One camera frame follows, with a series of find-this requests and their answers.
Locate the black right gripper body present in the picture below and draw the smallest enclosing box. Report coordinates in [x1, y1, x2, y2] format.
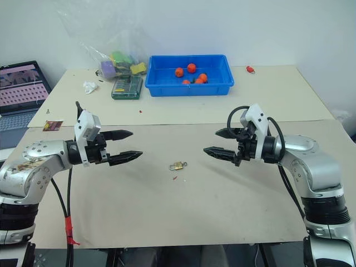
[234, 123, 263, 167]

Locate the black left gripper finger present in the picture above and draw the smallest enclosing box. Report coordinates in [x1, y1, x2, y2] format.
[107, 150, 144, 167]
[103, 129, 134, 141]

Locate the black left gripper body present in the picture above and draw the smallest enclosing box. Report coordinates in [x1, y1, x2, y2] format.
[87, 133, 111, 166]

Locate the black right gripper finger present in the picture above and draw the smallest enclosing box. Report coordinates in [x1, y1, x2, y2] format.
[202, 146, 238, 164]
[215, 127, 243, 139]

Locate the small brass padlock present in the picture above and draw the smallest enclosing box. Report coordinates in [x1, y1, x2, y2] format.
[168, 161, 188, 171]

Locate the green screwdriver bit case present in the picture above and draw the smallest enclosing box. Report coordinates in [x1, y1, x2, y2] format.
[111, 75, 144, 100]

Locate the small red printed card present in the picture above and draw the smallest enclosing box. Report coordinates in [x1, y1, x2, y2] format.
[42, 120, 64, 132]

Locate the crumpled white paper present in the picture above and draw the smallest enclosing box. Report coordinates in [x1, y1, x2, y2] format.
[83, 80, 99, 95]

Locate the purple sponge block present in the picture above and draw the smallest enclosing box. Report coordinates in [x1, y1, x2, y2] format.
[100, 61, 117, 79]

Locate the blue plastic bin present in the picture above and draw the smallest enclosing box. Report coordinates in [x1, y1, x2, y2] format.
[145, 54, 235, 98]

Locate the yellow sponge block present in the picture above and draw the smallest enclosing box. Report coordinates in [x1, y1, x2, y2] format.
[130, 62, 147, 76]

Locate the green block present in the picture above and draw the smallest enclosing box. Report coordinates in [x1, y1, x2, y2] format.
[110, 50, 132, 64]

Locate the clear plastic bag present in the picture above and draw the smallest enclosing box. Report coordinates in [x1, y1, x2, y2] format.
[80, 41, 149, 81]

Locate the open laptop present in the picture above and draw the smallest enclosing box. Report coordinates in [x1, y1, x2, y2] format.
[0, 60, 53, 150]

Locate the black table leg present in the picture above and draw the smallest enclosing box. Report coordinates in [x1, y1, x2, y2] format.
[105, 247, 123, 267]
[258, 242, 277, 267]

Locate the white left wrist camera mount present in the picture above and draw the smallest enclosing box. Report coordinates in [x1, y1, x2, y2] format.
[73, 110, 101, 168]

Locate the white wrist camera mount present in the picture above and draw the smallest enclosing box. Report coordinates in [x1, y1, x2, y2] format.
[73, 110, 101, 168]
[240, 103, 269, 161]

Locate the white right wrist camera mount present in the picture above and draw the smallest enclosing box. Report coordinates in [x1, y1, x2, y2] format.
[240, 103, 269, 161]

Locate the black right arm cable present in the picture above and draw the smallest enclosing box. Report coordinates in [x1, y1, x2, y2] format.
[226, 105, 307, 224]

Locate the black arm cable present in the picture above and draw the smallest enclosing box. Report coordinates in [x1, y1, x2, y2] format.
[226, 105, 307, 224]
[50, 101, 82, 267]

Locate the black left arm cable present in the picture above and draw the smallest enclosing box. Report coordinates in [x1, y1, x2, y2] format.
[50, 101, 82, 267]

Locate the red tape on cable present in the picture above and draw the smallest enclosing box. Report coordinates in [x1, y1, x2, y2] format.
[65, 216, 81, 246]

